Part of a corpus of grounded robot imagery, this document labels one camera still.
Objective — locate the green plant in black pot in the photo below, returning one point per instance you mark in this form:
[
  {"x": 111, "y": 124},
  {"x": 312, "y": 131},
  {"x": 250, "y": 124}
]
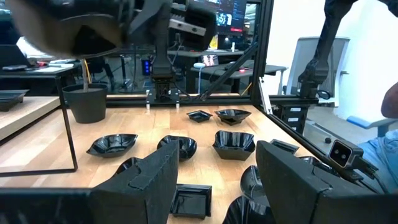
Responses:
[{"x": 85, "y": 105}]

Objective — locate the black leaf-shaped plate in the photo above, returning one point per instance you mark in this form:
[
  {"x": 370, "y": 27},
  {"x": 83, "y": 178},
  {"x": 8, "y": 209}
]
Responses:
[
  {"x": 232, "y": 115},
  {"x": 62, "y": 31},
  {"x": 185, "y": 147},
  {"x": 112, "y": 145}
]

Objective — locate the white papers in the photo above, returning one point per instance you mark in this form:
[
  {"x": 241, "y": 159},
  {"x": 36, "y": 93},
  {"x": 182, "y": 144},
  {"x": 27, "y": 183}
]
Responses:
[{"x": 54, "y": 68}]

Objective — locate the white smart speaker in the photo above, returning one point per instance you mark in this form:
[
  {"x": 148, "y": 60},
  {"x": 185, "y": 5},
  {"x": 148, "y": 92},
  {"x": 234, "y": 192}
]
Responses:
[{"x": 199, "y": 65}]

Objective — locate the black desk with monitor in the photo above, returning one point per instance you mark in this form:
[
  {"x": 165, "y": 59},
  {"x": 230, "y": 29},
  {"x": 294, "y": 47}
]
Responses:
[{"x": 180, "y": 53}]

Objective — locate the white bottle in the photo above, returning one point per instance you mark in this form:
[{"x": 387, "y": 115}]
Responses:
[{"x": 233, "y": 46}]

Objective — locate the grey office chair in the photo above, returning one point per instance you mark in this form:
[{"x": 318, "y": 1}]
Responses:
[{"x": 298, "y": 62}]

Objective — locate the small black table camera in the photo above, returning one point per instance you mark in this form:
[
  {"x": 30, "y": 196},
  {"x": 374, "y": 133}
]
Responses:
[{"x": 342, "y": 153}]

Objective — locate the grey office desk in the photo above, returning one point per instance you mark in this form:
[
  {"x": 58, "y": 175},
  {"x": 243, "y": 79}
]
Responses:
[{"x": 264, "y": 68}]

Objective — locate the black phone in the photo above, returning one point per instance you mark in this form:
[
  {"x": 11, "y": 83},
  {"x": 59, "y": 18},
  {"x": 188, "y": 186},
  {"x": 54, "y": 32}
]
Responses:
[{"x": 14, "y": 67}]

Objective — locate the black wavy square plate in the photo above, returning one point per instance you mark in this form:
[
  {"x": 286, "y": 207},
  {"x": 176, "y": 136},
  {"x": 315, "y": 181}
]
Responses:
[
  {"x": 233, "y": 146},
  {"x": 245, "y": 213},
  {"x": 126, "y": 165}
]

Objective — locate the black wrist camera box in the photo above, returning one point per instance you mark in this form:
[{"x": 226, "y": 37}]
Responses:
[{"x": 199, "y": 34}]

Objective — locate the black office desk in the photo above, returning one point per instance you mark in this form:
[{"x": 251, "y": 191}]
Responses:
[{"x": 37, "y": 74}]

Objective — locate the computer case with blue lights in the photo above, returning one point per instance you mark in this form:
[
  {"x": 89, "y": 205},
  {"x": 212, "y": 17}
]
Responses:
[{"x": 146, "y": 67}]

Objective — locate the blue chair armrest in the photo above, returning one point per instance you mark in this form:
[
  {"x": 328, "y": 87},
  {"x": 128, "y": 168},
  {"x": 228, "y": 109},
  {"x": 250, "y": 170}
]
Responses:
[{"x": 367, "y": 122}]

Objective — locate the black laptop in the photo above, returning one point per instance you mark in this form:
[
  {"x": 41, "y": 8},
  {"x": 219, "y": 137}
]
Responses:
[{"x": 11, "y": 56}]

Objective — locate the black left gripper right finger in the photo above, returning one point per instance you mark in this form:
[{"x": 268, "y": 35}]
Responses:
[{"x": 289, "y": 186}]

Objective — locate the computer monitor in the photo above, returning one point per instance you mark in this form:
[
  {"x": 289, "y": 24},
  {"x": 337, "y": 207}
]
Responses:
[{"x": 231, "y": 18}]

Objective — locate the wooden shelf with black legs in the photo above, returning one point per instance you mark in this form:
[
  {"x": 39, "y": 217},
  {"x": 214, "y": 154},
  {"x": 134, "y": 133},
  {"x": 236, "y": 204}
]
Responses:
[{"x": 25, "y": 115}]

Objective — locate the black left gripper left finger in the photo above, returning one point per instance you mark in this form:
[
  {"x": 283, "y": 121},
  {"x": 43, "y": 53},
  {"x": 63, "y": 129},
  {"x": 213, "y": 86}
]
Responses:
[{"x": 149, "y": 193}]

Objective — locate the lit computer mouse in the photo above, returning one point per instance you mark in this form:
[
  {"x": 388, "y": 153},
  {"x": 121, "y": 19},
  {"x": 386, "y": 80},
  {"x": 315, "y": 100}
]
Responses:
[{"x": 242, "y": 70}]

